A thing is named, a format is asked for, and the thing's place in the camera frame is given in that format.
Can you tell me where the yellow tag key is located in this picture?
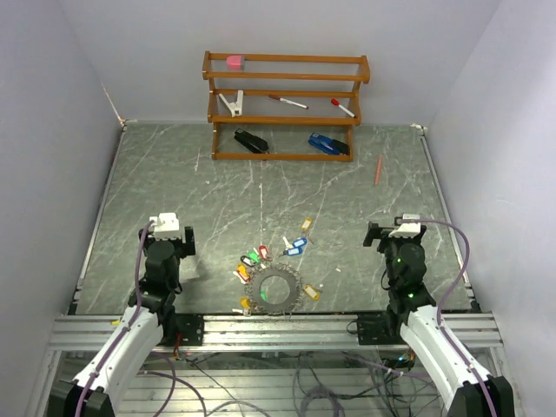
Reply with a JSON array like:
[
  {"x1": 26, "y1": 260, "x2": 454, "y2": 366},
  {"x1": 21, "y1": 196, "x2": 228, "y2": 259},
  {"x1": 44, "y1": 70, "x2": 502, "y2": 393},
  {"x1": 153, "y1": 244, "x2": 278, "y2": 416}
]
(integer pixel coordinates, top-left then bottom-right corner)
[
  {"x1": 303, "y1": 284, "x2": 321, "y2": 301},
  {"x1": 232, "y1": 297, "x2": 253, "y2": 317},
  {"x1": 301, "y1": 217, "x2": 313, "y2": 235}
]

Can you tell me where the metal disc keyring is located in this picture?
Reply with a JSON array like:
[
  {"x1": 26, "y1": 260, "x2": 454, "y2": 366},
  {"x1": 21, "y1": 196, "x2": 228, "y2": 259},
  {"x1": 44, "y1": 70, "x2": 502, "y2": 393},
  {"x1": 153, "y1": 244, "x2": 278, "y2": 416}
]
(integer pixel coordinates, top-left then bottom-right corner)
[{"x1": 245, "y1": 263, "x2": 301, "y2": 315}]

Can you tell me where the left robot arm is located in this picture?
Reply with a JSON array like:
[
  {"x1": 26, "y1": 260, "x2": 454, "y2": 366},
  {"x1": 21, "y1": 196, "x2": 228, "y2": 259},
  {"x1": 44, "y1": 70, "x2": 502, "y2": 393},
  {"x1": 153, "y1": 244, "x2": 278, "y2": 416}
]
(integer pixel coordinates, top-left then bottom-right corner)
[{"x1": 46, "y1": 213, "x2": 195, "y2": 416}]

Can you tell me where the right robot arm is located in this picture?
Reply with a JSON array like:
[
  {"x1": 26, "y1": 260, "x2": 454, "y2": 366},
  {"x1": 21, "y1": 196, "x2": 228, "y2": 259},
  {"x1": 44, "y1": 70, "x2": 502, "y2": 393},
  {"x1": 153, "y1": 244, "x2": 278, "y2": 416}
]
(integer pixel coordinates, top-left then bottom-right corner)
[{"x1": 363, "y1": 215, "x2": 515, "y2": 416}]

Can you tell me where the black tag key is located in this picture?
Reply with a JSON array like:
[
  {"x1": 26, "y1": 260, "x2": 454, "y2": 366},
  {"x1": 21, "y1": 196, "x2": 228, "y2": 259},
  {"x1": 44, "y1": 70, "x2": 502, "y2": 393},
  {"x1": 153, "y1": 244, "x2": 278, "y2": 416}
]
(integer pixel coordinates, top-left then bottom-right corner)
[{"x1": 240, "y1": 255, "x2": 256, "y2": 268}]

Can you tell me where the green tag key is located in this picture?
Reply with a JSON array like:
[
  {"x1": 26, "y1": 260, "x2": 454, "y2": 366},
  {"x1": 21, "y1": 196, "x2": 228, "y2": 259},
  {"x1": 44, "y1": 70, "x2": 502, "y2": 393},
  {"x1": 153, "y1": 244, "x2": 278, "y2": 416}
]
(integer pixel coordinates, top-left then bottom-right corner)
[{"x1": 248, "y1": 249, "x2": 261, "y2": 264}]

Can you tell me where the orange pencil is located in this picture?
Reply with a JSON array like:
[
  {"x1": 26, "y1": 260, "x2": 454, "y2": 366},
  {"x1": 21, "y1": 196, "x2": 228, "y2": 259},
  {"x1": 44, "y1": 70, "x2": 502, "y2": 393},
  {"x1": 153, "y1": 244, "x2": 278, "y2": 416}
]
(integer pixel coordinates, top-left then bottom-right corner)
[{"x1": 374, "y1": 154, "x2": 383, "y2": 186}]

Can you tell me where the red tag key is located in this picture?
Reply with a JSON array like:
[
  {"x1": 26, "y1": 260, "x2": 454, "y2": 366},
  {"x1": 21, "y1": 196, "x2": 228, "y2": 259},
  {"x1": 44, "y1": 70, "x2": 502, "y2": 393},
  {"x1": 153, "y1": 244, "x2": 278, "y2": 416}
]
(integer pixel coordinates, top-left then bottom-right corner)
[{"x1": 258, "y1": 245, "x2": 273, "y2": 261}]

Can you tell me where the yellow tag key bottom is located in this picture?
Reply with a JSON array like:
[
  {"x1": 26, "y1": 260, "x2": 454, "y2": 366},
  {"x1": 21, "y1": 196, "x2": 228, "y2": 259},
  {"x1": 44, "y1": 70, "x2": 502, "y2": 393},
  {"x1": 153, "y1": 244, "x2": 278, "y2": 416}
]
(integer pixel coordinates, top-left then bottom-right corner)
[{"x1": 232, "y1": 297, "x2": 253, "y2": 317}]

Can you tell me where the blue tag key upper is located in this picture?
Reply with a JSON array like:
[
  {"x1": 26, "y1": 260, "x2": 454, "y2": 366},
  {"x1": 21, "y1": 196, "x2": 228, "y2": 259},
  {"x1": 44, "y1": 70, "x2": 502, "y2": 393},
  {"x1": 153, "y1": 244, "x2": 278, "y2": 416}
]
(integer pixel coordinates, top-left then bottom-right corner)
[{"x1": 291, "y1": 237, "x2": 308, "y2": 248}]

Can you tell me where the blue tag key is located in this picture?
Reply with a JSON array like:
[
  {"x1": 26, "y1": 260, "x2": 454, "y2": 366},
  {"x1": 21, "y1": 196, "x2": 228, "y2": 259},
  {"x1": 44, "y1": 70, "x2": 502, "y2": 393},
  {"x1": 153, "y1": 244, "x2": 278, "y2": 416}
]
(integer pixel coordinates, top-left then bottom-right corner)
[
  {"x1": 291, "y1": 237, "x2": 308, "y2": 248},
  {"x1": 282, "y1": 237, "x2": 303, "y2": 256}
]

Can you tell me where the blue tag key lower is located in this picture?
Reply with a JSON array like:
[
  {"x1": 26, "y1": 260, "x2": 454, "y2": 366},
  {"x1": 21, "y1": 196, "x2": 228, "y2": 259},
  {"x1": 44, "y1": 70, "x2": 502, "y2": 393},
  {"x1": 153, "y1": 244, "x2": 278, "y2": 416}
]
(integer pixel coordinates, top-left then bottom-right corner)
[{"x1": 282, "y1": 237, "x2": 303, "y2": 256}]

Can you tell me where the blue stapler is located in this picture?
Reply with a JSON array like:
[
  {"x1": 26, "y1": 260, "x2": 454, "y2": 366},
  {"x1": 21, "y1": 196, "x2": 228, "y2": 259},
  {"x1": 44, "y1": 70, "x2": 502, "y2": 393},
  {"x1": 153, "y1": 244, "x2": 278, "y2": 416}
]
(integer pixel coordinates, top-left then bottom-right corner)
[{"x1": 308, "y1": 132, "x2": 351, "y2": 156}]

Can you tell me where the black stapler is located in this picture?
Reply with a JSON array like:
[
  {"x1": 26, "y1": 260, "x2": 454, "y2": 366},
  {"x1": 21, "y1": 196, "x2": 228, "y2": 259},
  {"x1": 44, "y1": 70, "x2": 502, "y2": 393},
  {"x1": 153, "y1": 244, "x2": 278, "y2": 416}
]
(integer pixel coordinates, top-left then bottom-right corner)
[{"x1": 234, "y1": 129, "x2": 269, "y2": 154}]

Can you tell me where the red-capped white marker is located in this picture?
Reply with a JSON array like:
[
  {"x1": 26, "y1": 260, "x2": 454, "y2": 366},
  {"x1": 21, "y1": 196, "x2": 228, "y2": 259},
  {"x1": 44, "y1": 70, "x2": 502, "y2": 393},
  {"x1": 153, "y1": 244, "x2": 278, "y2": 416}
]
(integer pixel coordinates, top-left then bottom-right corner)
[{"x1": 330, "y1": 98, "x2": 356, "y2": 118}]

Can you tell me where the white plastic clamp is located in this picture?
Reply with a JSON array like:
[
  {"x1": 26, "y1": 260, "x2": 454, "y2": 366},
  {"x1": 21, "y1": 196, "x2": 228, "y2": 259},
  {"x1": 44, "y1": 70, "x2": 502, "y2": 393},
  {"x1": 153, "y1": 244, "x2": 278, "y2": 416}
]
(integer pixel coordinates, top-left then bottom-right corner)
[{"x1": 218, "y1": 89, "x2": 244, "y2": 117}]

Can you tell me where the wooden three-tier rack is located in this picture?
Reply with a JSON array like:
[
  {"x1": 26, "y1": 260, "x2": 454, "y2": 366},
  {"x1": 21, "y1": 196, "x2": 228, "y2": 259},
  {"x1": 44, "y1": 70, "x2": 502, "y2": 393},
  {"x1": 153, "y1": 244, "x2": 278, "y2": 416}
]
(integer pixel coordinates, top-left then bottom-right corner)
[{"x1": 202, "y1": 51, "x2": 371, "y2": 162}]

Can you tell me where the red-capped marker pen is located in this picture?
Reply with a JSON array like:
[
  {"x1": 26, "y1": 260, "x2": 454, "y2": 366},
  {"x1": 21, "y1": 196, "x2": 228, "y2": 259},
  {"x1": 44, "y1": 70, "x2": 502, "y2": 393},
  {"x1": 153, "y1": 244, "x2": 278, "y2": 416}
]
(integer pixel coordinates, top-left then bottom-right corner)
[{"x1": 268, "y1": 94, "x2": 309, "y2": 109}]

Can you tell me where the pink eraser block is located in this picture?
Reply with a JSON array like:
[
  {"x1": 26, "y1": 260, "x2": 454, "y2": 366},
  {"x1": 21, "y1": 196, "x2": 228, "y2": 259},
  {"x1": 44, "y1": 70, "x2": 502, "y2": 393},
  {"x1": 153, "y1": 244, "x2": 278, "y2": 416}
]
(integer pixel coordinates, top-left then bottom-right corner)
[{"x1": 225, "y1": 55, "x2": 245, "y2": 71}]

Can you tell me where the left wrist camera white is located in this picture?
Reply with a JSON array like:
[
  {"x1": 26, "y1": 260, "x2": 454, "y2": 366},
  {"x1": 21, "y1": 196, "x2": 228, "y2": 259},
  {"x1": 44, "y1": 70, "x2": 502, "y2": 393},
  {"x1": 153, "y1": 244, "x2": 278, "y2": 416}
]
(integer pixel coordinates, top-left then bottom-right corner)
[{"x1": 149, "y1": 213, "x2": 182, "y2": 240}]

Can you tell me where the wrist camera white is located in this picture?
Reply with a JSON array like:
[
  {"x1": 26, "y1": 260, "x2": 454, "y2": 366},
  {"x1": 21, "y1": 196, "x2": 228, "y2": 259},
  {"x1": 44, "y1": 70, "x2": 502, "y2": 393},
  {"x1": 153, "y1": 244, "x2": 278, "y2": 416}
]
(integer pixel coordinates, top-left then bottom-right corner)
[
  {"x1": 149, "y1": 213, "x2": 182, "y2": 240},
  {"x1": 388, "y1": 214, "x2": 421, "y2": 238}
]

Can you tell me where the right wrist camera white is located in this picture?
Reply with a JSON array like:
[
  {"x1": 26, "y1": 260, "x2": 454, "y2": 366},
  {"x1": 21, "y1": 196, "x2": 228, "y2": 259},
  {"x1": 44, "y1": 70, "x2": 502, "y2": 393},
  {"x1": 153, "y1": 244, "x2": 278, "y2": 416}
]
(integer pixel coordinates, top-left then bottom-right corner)
[{"x1": 388, "y1": 214, "x2": 421, "y2": 238}]

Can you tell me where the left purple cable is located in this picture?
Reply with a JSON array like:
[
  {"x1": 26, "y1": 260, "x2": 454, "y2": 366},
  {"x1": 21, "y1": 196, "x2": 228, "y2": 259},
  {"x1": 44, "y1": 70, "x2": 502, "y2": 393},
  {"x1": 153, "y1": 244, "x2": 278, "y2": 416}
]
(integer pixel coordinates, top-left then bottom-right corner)
[{"x1": 72, "y1": 220, "x2": 156, "y2": 417}]

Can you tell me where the purple cable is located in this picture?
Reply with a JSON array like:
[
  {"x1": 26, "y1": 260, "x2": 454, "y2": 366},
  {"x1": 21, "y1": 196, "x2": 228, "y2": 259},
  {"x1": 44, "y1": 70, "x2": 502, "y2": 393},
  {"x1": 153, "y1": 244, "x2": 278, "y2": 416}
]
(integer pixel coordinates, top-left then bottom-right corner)
[
  {"x1": 72, "y1": 220, "x2": 156, "y2": 417},
  {"x1": 398, "y1": 218, "x2": 499, "y2": 417}
]

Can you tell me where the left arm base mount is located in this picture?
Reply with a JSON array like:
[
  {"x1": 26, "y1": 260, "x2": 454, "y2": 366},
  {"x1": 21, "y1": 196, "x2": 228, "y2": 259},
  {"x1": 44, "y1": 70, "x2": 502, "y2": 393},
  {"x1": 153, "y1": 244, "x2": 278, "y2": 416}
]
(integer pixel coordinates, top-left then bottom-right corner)
[{"x1": 162, "y1": 314, "x2": 205, "y2": 347}]

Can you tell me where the aluminium frame rail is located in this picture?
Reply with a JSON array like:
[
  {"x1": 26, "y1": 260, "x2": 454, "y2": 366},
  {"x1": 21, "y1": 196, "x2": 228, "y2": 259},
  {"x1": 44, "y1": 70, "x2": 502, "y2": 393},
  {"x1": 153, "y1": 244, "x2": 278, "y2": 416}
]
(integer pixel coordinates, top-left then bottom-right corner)
[{"x1": 47, "y1": 310, "x2": 504, "y2": 352}]

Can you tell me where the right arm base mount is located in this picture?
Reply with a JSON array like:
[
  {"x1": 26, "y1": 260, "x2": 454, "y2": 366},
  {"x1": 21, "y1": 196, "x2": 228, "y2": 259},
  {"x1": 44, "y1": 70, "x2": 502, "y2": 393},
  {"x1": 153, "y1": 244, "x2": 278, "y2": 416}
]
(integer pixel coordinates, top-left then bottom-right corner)
[{"x1": 346, "y1": 312, "x2": 404, "y2": 346}]

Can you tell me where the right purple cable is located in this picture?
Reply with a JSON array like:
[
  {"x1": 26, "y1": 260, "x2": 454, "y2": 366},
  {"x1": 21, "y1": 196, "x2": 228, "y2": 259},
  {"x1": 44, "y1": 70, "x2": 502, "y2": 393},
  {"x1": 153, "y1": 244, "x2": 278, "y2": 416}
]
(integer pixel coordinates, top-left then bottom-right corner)
[{"x1": 398, "y1": 218, "x2": 499, "y2": 417}]

